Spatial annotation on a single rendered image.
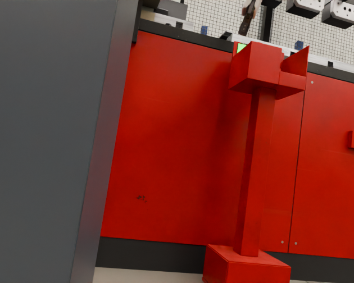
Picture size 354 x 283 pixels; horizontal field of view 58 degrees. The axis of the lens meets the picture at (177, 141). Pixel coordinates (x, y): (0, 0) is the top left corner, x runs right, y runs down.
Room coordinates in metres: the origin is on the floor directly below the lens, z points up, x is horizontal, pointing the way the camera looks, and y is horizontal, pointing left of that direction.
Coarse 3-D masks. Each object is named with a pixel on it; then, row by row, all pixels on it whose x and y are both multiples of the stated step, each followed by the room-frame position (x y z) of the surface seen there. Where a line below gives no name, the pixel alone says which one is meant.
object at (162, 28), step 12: (144, 24) 1.10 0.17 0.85; (156, 24) 1.11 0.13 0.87; (168, 36) 1.12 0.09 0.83; (180, 36) 1.13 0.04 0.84; (192, 36) 1.15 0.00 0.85; (204, 36) 1.16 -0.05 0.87; (216, 48) 1.17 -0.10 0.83; (228, 48) 1.18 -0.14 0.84; (312, 72) 1.27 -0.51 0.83; (324, 72) 1.29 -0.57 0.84; (336, 72) 1.30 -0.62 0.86; (348, 72) 1.31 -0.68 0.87
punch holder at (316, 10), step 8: (288, 0) 1.43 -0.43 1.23; (296, 0) 1.36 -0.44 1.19; (304, 0) 1.37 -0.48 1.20; (312, 0) 1.38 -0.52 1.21; (320, 0) 1.39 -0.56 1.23; (288, 8) 1.42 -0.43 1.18; (296, 8) 1.40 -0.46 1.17; (304, 8) 1.40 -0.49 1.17; (312, 8) 1.39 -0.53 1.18; (320, 8) 1.39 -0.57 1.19; (304, 16) 1.46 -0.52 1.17; (312, 16) 1.45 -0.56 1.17
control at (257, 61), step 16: (256, 48) 0.95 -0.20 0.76; (272, 48) 0.96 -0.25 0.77; (304, 48) 1.01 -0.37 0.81; (240, 64) 1.01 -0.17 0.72; (256, 64) 0.95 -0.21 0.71; (272, 64) 0.96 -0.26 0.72; (288, 64) 1.10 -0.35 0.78; (304, 64) 1.00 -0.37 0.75; (240, 80) 1.00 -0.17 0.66; (256, 80) 0.96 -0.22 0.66; (272, 80) 0.97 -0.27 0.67; (288, 80) 0.98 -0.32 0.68; (304, 80) 0.99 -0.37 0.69; (288, 96) 1.08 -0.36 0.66
